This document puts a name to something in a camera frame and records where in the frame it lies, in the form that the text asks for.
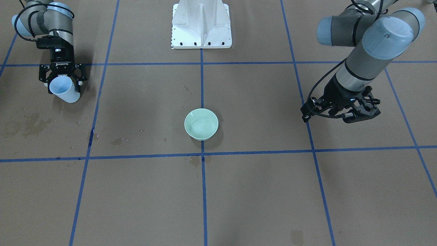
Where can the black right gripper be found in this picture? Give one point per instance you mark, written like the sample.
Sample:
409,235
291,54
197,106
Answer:
61,58

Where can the light blue plastic cup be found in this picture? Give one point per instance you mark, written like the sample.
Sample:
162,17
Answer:
64,88

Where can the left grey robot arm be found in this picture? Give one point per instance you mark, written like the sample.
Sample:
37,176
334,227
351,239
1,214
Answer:
376,38

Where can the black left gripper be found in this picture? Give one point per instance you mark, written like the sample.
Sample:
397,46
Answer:
335,94

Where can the pale green ceramic bowl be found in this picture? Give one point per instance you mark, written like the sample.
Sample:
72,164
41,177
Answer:
201,124

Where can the brown paper table cover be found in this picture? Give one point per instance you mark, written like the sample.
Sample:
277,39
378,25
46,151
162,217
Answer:
118,168

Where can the white metal base plate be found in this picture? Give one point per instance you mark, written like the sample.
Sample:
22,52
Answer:
201,24

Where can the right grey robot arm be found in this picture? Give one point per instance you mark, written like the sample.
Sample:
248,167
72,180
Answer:
48,24

